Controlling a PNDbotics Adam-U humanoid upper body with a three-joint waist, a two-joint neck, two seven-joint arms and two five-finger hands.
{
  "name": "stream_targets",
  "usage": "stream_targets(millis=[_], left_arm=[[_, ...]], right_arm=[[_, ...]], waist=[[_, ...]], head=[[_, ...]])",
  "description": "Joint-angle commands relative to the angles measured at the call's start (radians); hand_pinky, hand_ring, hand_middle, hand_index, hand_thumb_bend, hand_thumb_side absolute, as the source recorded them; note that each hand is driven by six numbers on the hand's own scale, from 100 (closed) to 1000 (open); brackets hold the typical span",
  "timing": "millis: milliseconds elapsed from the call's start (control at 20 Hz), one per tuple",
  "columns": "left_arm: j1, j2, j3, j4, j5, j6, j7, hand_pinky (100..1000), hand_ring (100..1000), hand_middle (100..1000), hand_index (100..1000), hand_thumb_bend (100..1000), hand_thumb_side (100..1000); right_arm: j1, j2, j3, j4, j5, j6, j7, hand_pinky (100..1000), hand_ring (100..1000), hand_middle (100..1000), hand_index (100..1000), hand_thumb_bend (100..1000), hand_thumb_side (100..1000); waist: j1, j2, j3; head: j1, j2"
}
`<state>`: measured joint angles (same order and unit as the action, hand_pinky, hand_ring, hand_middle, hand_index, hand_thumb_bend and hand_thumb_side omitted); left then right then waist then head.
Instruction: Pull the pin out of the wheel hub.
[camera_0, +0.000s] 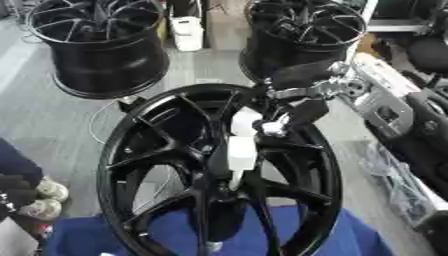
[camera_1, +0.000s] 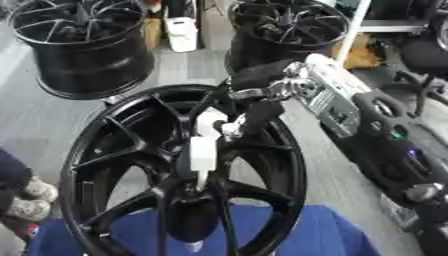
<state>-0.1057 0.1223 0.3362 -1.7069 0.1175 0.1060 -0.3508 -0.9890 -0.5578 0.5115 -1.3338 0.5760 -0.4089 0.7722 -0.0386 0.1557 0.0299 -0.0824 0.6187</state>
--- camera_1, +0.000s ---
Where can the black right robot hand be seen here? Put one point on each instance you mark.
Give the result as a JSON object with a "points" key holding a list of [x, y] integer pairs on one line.
{"points": [[262, 75]]}

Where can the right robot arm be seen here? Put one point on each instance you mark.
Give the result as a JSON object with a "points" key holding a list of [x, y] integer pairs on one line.
{"points": [[379, 140]]}

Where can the black wheel rim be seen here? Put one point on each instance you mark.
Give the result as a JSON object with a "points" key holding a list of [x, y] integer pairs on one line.
{"points": [[262, 46], [87, 63]]}

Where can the white pin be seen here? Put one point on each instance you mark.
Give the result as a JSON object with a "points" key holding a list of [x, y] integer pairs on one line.
{"points": [[203, 153], [209, 122]]}

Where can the black spoked wheel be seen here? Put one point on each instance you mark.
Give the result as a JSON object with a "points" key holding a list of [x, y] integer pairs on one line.
{"points": [[127, 133]]}

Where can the white plastic container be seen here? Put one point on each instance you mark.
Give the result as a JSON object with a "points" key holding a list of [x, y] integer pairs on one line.
{"points": [[182, 33]]}

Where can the white table leg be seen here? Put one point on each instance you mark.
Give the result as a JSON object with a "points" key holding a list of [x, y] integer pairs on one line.
{"points": [[352, 30]]}

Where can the tan cardboard box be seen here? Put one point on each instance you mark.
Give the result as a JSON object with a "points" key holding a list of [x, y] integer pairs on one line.
{"points": [[153, 33], [361, 55]]}

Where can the black office chair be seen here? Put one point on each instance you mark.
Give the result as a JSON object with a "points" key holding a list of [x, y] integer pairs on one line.
{"points": [[426, 56]]}

